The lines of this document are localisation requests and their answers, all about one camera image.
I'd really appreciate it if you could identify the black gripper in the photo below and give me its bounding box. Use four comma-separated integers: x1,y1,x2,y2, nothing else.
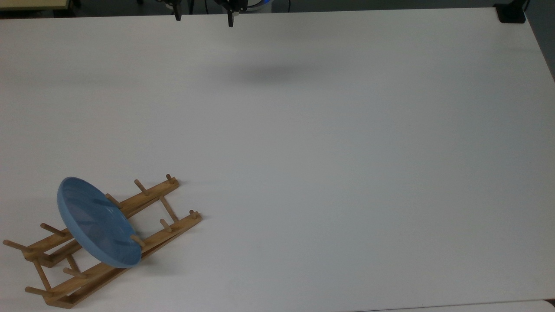
174,0,248,28

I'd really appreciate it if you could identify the blue round plate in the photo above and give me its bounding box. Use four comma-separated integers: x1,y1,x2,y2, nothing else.
57,176,143,268

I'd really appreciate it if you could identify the wooden plate rack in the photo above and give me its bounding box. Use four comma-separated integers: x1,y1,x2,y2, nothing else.
2,174,203,309

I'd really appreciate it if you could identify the light wooden side table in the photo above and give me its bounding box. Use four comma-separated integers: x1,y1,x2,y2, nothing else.
0,0,72,12

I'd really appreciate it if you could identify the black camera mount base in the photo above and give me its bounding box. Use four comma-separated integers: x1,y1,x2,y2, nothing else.
496,3,527,24

